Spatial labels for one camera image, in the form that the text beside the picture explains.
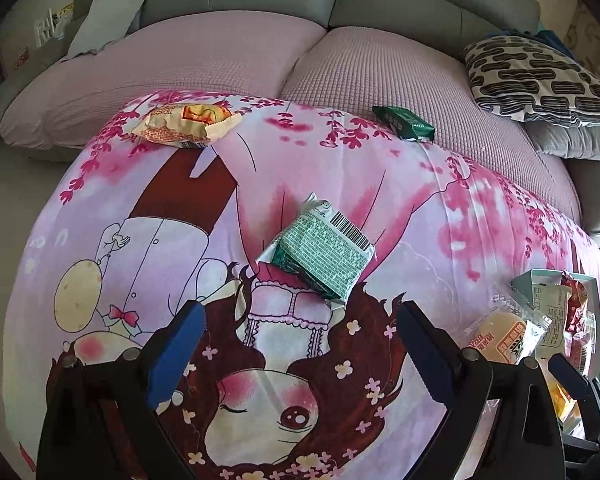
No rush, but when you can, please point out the orange-yellow snack bag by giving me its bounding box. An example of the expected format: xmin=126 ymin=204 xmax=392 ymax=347
xmin=547 ymin=378 xmax=574 ymax=422

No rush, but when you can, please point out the red nice snack packet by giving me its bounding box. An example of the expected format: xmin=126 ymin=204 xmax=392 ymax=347
xmin=560 ymin=272 xmax=591 ymax=367

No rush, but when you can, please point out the clear-wrapped round bun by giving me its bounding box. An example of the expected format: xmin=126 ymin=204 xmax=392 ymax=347
xmin=460 ymin=292 xmax=552 ymax=364

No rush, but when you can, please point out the mint-edged white box lid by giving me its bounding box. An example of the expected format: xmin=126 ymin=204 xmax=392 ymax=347
xmin=509 ymin=268 xmax=600 ymax=436

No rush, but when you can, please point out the green-white brick pattern packet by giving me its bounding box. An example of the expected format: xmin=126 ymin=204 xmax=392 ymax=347
xmin=257 ymin=194 xmax=375 ymax=306

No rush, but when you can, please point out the pink cartoon print cloth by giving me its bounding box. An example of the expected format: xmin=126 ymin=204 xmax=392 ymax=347
xmin=3 ymin=91 xmax=600 ymax=479

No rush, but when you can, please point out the small dark green packet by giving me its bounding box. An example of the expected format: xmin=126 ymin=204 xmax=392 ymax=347
xmin=372 ymin=106 xmax=436 ymax=141

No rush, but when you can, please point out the orange-white candy packet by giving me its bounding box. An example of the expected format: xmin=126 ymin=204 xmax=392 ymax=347
xmin=132 ymin=103 xmax=242 ymax=148

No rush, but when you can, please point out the grey cushion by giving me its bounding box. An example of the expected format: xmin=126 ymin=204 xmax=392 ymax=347
xmin=524 ymin=122 xmax=600 ymax=162

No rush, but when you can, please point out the black-white patterned pillow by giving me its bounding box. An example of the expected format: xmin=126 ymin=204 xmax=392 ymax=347
xmin=464 ymin=35 xmax=600 ymax=128

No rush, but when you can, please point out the pink waffle blanket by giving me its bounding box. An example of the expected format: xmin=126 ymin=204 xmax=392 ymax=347
xmin=0 ymin=11 xmax=581 ymax=219

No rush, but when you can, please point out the light grey small pillow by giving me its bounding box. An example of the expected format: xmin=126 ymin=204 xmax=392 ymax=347
xmin=66 ymin=0 xmax=145 ymax=60

